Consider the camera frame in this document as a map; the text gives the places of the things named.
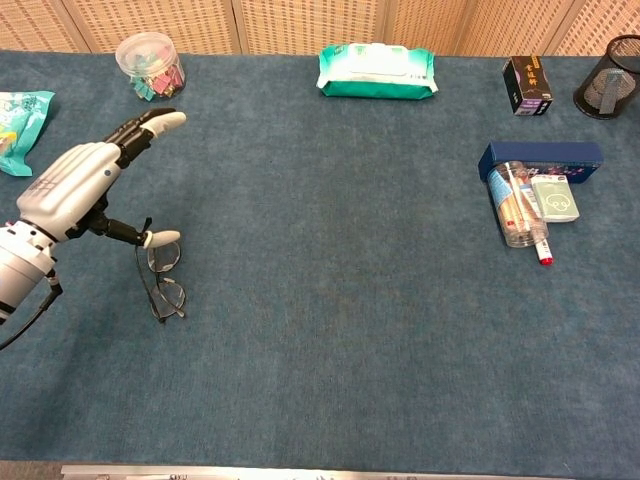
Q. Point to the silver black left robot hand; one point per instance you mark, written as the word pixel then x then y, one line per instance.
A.
pixel 70 185

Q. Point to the thin black metal eyeglasses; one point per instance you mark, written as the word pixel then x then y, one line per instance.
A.
pixel 170 300

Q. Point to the teal snack bag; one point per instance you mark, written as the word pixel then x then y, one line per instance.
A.
pixel 20 130

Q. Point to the clear jar of binder clips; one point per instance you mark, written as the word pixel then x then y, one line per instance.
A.
pixel 150 65

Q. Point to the woven rattan folding screen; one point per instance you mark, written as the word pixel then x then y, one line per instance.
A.
pixel 300 25

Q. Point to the green white wet wipes pack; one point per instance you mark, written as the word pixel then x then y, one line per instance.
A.
pixel 375 75

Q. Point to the clear plastic jar with tubes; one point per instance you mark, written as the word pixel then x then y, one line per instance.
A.
pixel 515 215

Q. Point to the black purple carton box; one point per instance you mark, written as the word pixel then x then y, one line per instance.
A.
pixel 527 85

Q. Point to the long navy blue box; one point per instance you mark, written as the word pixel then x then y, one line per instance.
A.
pixel 545 152

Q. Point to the white tube with red cap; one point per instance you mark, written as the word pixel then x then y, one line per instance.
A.
pixel 545 255

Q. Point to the pale green card pack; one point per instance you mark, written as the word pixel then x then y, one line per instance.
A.
pixel 555 200

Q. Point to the black mesh pen holder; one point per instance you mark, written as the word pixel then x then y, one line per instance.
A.
pixel 590 97

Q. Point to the grey strip in mesh holder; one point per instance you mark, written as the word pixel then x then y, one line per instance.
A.
pixel 611 90

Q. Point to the aluminium rail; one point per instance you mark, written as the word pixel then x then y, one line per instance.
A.
pixel 300 472

